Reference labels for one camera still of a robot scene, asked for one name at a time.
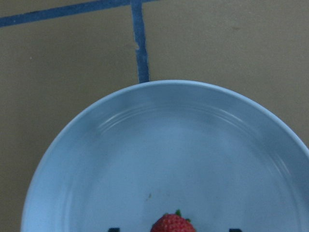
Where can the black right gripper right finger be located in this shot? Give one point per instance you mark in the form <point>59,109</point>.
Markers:
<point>234,230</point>

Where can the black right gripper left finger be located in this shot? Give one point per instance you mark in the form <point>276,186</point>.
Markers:
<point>113,230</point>

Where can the red strawberry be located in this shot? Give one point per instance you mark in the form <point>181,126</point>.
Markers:
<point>173,223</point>

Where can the blue plate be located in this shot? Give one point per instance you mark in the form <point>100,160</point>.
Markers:
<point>225,161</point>

